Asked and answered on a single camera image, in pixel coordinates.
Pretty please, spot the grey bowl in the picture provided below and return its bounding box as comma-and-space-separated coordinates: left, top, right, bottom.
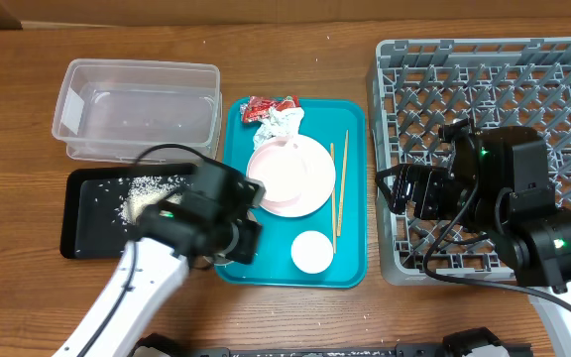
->
203, 211, 258, 267

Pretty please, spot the wooden chopstick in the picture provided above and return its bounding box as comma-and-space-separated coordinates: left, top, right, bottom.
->
337, 130, 349, 236
330, 143, 338, 255

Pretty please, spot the pink plate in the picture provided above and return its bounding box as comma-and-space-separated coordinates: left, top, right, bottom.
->
260, 134, 334, 218

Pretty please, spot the white rice pile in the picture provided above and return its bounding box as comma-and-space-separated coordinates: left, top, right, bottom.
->
116, 175, 189, 225

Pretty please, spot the white napkin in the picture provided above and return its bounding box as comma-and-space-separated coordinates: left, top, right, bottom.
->
253, 107, 304, 150

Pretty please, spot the red snack wrapper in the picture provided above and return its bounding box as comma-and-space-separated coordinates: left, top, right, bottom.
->
240, 96, 300, 124

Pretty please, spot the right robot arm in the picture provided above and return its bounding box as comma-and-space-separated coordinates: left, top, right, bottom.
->
375, 124, 571, 356

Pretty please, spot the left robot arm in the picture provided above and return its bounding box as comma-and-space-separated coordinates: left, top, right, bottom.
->
55, 201, 262, 357

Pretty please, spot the grey dishwasher rack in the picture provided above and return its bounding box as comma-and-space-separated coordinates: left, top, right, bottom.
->
368, 38, 571, 286

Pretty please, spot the teal serving tray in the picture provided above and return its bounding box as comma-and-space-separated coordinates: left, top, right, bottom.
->
215, 98, 368, 289

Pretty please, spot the small white dish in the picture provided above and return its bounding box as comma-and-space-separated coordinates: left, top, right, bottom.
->
290, 231, 334, 275

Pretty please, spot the black rectangular tray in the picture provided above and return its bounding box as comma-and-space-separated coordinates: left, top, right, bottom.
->
59, 163, 195, 259

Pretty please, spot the clear plastic storage bin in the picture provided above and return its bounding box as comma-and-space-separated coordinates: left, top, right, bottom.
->
52, 59, 223, 163

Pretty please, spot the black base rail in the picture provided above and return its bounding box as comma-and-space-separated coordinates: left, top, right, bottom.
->
131, 343, 533, 357

